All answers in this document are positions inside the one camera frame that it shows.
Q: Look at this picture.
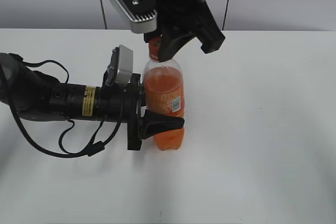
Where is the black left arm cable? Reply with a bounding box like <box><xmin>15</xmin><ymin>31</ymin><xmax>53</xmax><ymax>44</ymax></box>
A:
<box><xmin>0</xmin><ymin>60</ymin><xmax>124</xmax><ymax>159</ymax></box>

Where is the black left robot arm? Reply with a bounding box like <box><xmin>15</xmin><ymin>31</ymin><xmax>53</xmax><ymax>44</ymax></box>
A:
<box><xmin>1</xmin><ymin>47</ymin><xmax>184</xmax><ymax>151</ymax></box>

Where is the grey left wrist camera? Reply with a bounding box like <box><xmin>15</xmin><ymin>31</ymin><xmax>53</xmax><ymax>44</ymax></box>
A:
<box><xmin>103</xmin><ymin>45</ymin><xmax>133</xmax><ymax>86</ymax></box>

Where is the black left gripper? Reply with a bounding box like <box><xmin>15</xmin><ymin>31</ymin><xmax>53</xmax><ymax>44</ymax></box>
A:
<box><xmin>97</xmin><ymin>73</ymin><xmax>185</xmax><ymax>151</ymax></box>

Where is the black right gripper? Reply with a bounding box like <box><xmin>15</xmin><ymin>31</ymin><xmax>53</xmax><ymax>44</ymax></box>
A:
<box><xmin>143</xmin><ymin>0</ymin><xmax>225</xmax><ymax>62</ymax></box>

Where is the orange soda plastic bottle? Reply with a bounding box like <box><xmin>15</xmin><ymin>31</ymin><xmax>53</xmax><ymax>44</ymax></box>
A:
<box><xmin>143</xmin><ymin>35</ymin><xmax>186</xmax><ymax>152</ymax></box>

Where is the orange bottle cap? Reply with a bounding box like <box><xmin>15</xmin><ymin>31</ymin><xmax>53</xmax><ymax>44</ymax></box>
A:
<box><xmin>149</xmin><ymin>36</ymin><xmax>162</xmax><ymax>62</ymax></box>

